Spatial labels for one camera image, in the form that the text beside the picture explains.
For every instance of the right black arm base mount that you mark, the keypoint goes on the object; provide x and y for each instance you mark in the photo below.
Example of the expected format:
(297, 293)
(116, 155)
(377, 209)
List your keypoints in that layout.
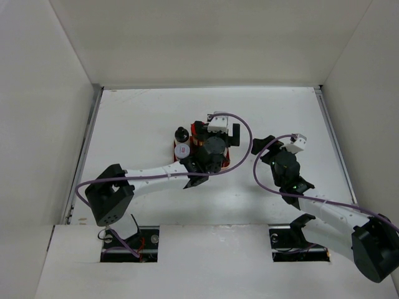
(288, 243)

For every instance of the small jar pink label lid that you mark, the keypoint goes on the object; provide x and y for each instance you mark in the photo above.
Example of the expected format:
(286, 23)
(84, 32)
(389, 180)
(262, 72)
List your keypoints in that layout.
(181, 151)

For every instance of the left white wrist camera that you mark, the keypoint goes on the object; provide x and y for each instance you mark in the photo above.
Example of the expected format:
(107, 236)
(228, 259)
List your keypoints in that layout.
(217, 124)

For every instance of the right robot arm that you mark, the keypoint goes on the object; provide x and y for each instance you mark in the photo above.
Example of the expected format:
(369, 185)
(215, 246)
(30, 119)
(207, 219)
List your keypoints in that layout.
(367, 239)

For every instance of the red rectangular tray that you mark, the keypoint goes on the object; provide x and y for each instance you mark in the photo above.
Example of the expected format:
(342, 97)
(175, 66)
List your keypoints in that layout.
(212, 152)

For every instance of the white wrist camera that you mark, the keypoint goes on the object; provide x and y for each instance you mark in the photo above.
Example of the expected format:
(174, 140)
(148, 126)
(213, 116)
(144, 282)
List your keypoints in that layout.
(217, 124)
(296, 145)

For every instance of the red lid sauce jar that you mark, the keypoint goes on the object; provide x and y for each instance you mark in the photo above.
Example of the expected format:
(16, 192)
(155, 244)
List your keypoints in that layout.
(196, 128)

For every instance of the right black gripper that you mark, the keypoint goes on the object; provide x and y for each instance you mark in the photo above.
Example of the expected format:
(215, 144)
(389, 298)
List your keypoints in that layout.
(274, 147)

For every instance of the white bottle black cap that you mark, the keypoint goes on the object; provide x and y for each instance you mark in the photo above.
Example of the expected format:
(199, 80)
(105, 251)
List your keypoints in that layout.
(182, 135)

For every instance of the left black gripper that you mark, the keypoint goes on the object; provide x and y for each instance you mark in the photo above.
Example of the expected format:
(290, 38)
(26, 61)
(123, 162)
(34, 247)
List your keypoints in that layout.
(233, 140)

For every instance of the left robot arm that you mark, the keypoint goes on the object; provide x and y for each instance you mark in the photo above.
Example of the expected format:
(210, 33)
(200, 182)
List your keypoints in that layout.
(111, 194)

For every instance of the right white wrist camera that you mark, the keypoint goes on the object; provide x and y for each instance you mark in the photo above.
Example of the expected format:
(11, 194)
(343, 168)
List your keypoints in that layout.
(296, 145)

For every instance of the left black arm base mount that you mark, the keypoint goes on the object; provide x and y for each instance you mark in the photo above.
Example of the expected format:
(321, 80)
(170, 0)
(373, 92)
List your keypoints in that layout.
(140, 247)

